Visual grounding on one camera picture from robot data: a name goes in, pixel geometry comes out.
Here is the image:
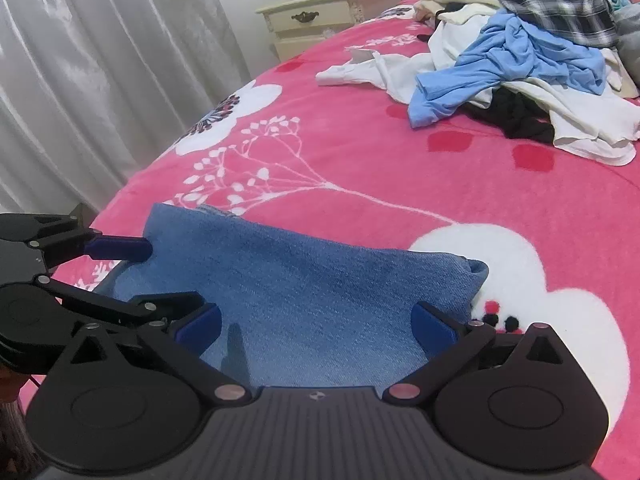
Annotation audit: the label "grey curtain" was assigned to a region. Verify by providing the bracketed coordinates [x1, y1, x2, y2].
[1, 0, 248, 212]

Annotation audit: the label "light blue shirt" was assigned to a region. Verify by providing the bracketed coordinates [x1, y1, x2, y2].
[408, 11, 606, 129]

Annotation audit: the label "pink grey floral duvet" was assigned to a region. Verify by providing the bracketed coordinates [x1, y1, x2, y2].
[614, 3, 640, 86]

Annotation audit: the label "pink floral bed blanket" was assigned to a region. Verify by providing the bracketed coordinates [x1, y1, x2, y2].
[19, 0, 640, 480]

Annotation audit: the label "cream bedside nightstand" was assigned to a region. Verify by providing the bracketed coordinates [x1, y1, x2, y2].
[256, 0, 401, 62]

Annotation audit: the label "black garment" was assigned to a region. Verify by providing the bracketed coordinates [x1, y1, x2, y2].
[459, 87, 554, 146]

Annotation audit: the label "blue denim jeans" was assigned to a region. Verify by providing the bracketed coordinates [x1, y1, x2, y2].
[99, 205, 489, 390]

